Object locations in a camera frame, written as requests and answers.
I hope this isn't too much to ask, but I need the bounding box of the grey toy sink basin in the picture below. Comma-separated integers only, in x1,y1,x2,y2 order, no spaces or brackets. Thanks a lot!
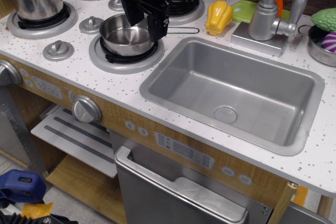
140,37,325,156

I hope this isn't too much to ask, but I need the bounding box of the blue clamp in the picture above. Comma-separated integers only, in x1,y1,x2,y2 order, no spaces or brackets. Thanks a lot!
1,169,78,223

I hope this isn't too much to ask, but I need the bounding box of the grey oven door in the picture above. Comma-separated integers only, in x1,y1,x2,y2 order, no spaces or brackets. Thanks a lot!
1,86,46,177

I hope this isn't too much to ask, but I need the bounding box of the grey toy dishwasher door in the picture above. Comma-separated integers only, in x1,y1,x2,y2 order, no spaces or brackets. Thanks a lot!
114,145,273,223

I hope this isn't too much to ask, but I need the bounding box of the grey toy faucet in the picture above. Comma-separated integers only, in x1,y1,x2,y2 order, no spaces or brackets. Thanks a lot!
230,0,307,57

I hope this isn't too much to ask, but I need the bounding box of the rear right stove burner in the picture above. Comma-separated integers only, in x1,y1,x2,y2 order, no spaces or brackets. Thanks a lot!
165,0,205,26

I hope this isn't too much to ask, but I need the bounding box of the front left stove burner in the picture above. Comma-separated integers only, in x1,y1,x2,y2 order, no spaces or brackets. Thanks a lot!
7,2,78,39

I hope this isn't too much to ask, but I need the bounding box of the green toy bitter gourd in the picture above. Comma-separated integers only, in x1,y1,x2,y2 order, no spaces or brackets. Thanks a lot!
311,8,335,32

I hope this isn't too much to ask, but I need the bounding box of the toy oven clock panel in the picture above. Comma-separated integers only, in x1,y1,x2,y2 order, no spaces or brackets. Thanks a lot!
32,76,62,100

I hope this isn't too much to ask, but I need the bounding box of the front right stove burner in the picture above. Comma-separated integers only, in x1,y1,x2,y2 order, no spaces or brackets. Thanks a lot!
89,35,164,74

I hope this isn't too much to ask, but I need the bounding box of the white oven rack shelf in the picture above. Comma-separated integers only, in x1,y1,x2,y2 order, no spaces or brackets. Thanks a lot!
31,105,117,178

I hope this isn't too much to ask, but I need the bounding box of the green toy cutting board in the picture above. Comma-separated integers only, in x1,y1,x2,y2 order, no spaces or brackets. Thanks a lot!
230,0,291,24

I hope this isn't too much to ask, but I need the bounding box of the grey stove top knob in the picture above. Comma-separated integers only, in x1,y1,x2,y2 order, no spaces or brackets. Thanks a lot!
79,16,103,35
108,0,124,12
43,40,75,61

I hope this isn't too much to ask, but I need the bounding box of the yellow toy bell pepper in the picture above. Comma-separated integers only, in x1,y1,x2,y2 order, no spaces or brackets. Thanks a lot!
205,1,233,36

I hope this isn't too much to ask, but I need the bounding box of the steel bowl with toys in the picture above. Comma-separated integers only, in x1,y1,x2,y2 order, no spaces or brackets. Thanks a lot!
298,25,335,67

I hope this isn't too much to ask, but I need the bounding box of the purple striped toy vegetable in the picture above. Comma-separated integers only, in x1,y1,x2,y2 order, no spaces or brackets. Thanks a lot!
317,31,336,53

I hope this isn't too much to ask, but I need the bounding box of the orange toy carrot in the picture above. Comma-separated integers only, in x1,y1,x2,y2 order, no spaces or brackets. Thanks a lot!
275,0,284,17

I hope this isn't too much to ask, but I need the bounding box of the dishwasher control panel sticker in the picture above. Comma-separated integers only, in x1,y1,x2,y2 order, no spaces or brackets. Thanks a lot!
154,132,215,170

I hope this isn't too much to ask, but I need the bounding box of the silver oven dial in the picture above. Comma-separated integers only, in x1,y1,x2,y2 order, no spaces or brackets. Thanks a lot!
1,60,22,86
71,95,102,123

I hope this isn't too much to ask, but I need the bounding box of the small steel saucepan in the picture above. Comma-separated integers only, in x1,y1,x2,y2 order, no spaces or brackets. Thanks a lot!
99,13,200,57

